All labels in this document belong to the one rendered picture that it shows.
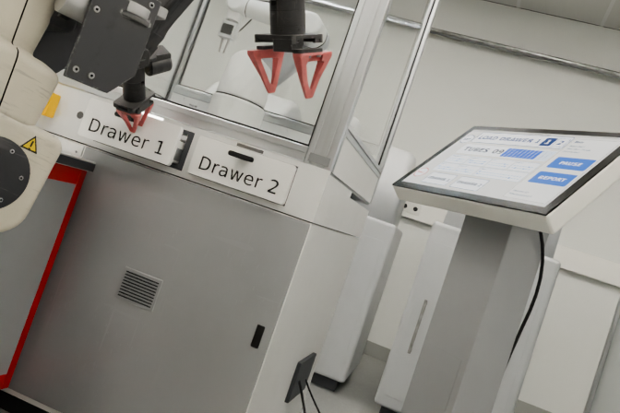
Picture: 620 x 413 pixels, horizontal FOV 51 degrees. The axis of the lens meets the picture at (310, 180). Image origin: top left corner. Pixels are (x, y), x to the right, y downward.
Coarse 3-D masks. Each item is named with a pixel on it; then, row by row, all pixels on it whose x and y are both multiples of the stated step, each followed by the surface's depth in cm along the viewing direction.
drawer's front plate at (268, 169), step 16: (208, 144) 179; (224, 144) 178; (192, 160) 180; (208, 160) 179; (224, 160) 178; (240, 160) 177; (256, 160) 176; (272, 160) 175; (208, 176) 178; (256, 176) 175; (272, 176) 174; (288, 176) 173; (256, 192) 175; (288, 192) 174
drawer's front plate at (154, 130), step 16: (96, 112) 180; (112, 112) 179; (80, 128) 180; (96, 128) 179; (144, 128) 176; (160, 128) 175; (176, 128) 174; (112, 144) 178; (128, 144) 176; (144, 144) 176; (160, 144) 175; (176, 144) 174; (160, 160) 174
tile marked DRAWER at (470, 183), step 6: (462, 180) 153; (468, 180) 152; (474, 180) 150; (480, 180) 149; (486, 180) 147; (450, 186) 153; (456, 186) 151; (462, 186) 150; (468, 186) 149; (474, 186) 147; (480, 186) 146
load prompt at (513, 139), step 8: (480, 136) 171; (488, 136) 169; (496, 136) 166; (504, 136) 164; (512, 136) 162; (520, 136) 160; (528, 136) 158; (536, 136) 156; (544, 136) 154; (552, 136) 152; (560, 136) 150; (504, 144) 160; (512, 144) 158; (520, 144) 156; (528, 144) 154; (536, 144) 152; (544, 144) 150; (552, 144) 149; (560, 144) 147
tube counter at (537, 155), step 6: (498, 150) 158; (504, 150) 157; (510, 150) 155; (516, 150) 154; (522, 150) 153; (528, 150) 151; (534, 150) 150; (540, 150) 149; (546, 150) 147; (498, 156) 156; (504, 156) 154; (510, 156) 153; (516, 156) 152; (522, 156) 150; (528, 156) 149; (534, 156) 147; (540, 156) 146; (546, 156) 145
